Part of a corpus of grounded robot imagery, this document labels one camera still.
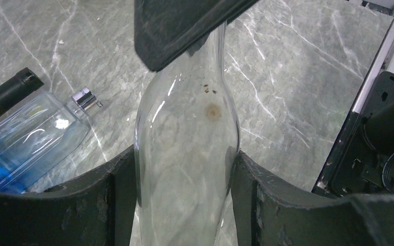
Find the dark green wine bottle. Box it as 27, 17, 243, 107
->
0, 67, 44, 117

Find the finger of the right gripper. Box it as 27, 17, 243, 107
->
134, 0, 255, 72

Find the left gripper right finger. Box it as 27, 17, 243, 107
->
231, 152, 394, 245

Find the small clear glass bottle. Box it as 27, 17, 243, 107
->
134, 24, 240, 245

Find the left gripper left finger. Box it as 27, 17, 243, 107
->
0, 147, 137, 245

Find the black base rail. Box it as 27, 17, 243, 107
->
312, 72, 394, 198

